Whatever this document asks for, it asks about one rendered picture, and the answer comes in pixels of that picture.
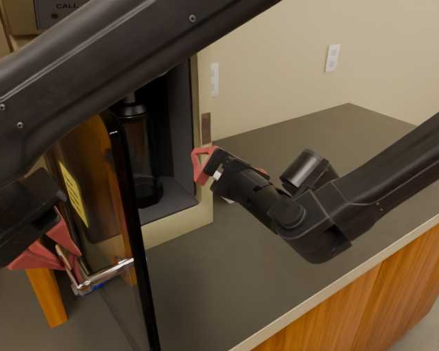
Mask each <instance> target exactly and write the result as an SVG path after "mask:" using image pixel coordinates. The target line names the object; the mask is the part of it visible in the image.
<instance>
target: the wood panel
mask: <svg viewBox="0 0 439 351"><path fill-rule="evenodd" d="M24 179H25V178H24V176H23V177H21V178H20V179H18V180H19V181H20V182H21V181H23V180H24ZM37 241H38V242H39V243H41V245H43V246H44V247H45V248H46V245H45V241H44V237H43V235H42V236H41V237H40V238H39V239H37ZM25 270H26V273H27V275H28V277H29V280H30V282H31V285H32V286H33V289H34V291H35V293H36V296H37V298H38V300H39V302H40V305H41V307H42V309H43V311H44V314H45V316H46V318H47V321H48V323H49V325H50V327H51V328H53V327H55V326H58V325H60V324H62V323H64V322H66V321H68V317H67V315H66V310H65V308H64V305H63V301H62V298H61V294H60V291H59V287H58V284H57V282H56V277H55V275H54V270H53V269H48V268H36V269H25Z"/></svg>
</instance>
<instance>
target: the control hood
mask: <svg viewBox="0 0 439 351"><path fill-rule="evenodd" d="M0 8H1V12H2V14H3V18H4V21H5V23H6V27H7V30H8V33H9V34H11V35H12V36H28V35H38V34H42V33H44V32H45V31H46V30H47V29H44V30H37V26H36V16H35V10H34V4H33V0H0Z"/></svg>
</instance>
